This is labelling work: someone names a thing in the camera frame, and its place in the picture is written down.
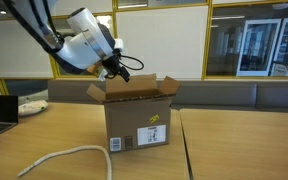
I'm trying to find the brown cardboard shipping box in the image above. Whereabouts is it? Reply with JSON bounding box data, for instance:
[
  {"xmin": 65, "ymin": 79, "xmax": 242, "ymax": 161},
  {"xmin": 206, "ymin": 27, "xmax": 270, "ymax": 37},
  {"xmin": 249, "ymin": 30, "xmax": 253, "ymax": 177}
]
[{"xmin": 86, "ymin": 73, "xmax": 182, "ymax": 154}]

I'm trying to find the white rounded device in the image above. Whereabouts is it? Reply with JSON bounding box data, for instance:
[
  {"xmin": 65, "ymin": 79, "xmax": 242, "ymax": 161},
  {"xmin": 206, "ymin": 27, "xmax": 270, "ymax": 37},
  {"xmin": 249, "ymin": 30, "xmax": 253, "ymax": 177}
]
[{"xmin": 18, "ymin": 99, "xmax": 49, "ymax": 117}]

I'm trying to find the grey laptop black screen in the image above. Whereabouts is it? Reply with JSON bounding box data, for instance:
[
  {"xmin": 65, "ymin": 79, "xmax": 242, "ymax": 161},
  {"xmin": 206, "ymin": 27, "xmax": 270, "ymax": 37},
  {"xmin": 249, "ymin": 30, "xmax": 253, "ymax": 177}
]
[{"xmin": 0, "ymin": 94, "xmax": 19, "ymax": 143}]

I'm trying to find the yellow partition frame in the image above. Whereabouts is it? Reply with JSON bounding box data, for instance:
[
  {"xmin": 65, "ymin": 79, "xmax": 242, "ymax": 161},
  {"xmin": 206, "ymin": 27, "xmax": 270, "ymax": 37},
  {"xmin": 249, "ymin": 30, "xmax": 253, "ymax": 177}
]
[{"xmin": 0, "ymin": 0, "xmax": 288, "ymax": 96}]

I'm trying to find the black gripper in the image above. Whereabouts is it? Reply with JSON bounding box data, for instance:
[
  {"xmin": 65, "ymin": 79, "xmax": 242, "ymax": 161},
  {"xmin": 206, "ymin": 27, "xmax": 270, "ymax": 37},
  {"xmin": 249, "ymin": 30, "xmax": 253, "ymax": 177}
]
[{"xmin": 102, "ymin": 53, "xmax": 132, "ymax": 83}]

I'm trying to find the large white wall panel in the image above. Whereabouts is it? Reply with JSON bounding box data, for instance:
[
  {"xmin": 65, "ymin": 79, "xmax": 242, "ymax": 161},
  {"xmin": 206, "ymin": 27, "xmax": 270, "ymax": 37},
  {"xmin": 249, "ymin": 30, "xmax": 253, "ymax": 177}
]
[{"xmin": 115, "ymin": 5, "xmax": 209, "ymax": 80}]

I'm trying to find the white braided rope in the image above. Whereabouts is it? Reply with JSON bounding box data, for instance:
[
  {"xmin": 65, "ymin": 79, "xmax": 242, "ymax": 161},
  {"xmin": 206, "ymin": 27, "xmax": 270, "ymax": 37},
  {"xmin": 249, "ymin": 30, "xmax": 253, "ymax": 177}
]
[{"xmin": 16, "ymin": 144, "xmax": 113, "ymax": 180}]

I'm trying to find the grey upholstered bench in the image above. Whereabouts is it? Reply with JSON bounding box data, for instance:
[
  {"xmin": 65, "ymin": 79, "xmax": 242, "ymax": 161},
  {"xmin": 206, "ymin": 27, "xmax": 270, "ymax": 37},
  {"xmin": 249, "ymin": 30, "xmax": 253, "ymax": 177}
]
[{"xmin": 47, "ymin": 79, "xmax": 288, "ymax": 113}]

